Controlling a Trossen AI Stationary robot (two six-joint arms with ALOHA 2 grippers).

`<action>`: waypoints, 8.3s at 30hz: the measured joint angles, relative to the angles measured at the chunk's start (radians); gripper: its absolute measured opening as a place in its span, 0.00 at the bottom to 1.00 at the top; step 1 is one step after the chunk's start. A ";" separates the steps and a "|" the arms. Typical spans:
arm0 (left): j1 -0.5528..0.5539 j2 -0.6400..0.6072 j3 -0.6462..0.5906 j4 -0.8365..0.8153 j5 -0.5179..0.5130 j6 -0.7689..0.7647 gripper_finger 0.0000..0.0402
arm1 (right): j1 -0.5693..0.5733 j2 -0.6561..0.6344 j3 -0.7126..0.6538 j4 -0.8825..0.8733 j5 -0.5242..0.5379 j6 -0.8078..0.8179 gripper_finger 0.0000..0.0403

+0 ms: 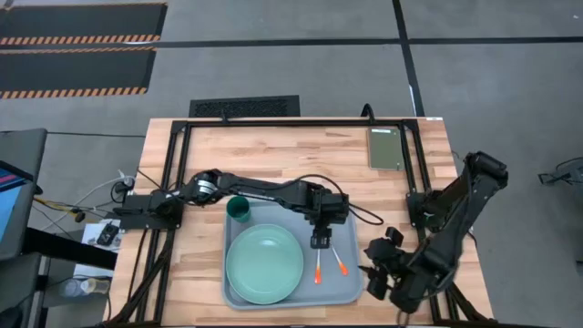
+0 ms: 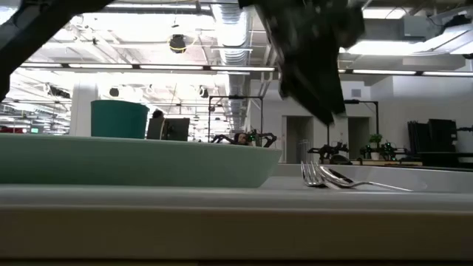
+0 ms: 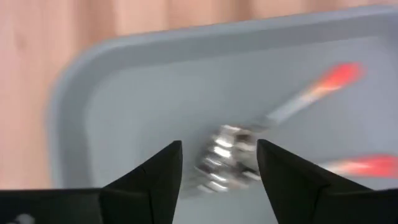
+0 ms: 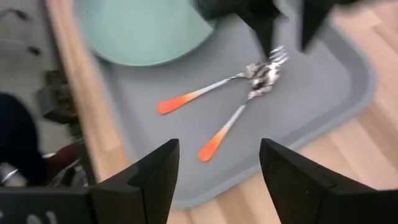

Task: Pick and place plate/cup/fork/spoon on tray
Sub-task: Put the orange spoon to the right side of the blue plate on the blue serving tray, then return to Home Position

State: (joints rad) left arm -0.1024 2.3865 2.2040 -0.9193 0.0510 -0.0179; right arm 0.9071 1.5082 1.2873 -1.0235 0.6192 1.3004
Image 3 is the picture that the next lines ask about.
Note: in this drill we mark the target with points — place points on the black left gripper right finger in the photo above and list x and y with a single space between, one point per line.
295 193

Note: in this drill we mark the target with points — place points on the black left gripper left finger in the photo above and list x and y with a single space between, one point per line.
152 193

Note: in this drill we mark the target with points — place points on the grey plastic tray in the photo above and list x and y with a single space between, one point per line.
161 102

